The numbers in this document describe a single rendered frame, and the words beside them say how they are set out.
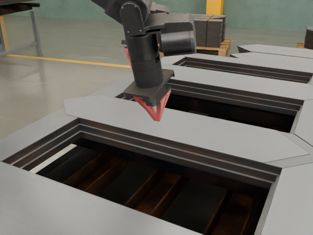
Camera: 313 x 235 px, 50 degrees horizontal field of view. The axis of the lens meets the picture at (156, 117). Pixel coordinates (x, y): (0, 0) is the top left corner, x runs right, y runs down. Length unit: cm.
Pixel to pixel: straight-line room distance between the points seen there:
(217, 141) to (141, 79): 30
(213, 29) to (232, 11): 272
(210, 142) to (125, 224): 34
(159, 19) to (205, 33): 451
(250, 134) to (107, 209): 44
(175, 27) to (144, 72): 10
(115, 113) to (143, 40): 43
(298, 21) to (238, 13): 123
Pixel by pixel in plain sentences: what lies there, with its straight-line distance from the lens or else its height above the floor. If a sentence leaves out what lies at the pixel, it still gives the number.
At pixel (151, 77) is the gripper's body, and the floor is 108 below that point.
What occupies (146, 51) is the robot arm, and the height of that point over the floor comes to 113.
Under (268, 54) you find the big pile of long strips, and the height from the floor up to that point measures 85.
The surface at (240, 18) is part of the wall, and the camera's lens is 777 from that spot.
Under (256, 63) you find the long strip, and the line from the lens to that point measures 157.
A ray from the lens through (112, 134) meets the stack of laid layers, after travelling 92.
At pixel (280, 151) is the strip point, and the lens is 84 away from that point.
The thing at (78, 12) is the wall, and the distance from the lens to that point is 905.
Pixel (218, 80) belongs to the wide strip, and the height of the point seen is 87.
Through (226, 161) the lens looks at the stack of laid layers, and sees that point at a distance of 80.
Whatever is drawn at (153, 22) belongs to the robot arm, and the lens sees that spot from 60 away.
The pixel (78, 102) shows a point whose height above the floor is 87.
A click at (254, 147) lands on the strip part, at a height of 87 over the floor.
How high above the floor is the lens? 127
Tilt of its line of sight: 25 degrees down
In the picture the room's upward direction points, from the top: straight up
